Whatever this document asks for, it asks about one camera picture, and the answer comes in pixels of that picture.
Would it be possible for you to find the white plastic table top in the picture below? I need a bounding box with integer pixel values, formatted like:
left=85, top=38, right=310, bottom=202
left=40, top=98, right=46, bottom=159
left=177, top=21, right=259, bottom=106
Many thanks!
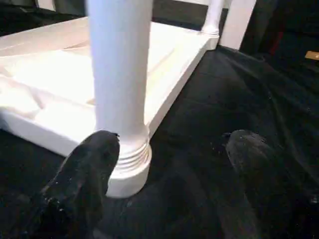
left=0, top=16, right=220, bottom=158

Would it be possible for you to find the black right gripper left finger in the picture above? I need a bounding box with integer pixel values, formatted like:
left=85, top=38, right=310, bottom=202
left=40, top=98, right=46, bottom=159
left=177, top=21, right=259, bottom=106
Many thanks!
left=17, top=129, right=121, bottom=239

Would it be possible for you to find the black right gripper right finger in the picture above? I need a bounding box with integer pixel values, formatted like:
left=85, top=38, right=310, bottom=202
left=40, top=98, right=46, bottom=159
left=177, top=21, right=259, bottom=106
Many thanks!
left=223, top=129, right=319, bottom=239

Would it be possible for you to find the white plastic table leg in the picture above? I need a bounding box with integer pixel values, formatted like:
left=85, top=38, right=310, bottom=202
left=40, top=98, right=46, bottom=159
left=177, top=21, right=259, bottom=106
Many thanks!
left=201, top=0, right=224, bottom=36
left=86, top=0, right=153, bottom=199

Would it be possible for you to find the black work mat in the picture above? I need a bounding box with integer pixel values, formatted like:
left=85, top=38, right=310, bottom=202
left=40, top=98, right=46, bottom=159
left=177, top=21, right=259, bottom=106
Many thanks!
left=0, top=7, right=319, bottom=239

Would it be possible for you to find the white glass-door cabinet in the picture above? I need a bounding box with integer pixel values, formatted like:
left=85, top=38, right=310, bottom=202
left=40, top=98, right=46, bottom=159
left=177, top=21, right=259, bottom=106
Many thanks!
left=34, top=0, right=258, bottom=51

